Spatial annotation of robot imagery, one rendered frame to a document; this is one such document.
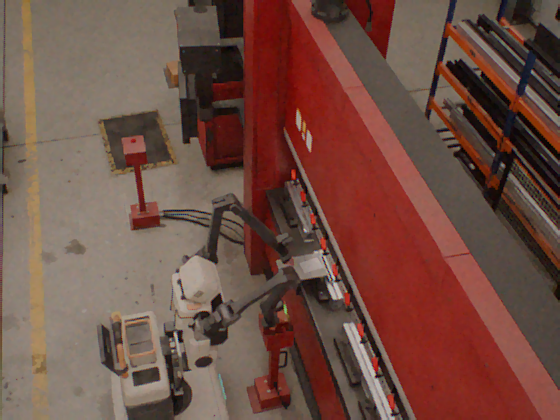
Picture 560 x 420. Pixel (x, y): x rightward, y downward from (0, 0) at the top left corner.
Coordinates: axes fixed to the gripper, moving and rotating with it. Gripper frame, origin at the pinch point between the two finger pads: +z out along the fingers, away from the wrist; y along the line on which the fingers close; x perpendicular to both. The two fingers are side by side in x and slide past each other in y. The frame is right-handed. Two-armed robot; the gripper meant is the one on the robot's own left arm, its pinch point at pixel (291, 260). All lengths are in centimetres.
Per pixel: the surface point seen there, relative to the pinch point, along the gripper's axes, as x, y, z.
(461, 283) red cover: -76, -128, -98
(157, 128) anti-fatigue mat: 95, 288, 68
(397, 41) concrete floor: -161, 399, 224
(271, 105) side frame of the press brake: -34, 85, -38
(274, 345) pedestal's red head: 33, -30, 22
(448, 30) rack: -172, 184, 70
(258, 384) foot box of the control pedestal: 68, -18, 70
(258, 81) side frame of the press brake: -36, 85, -58
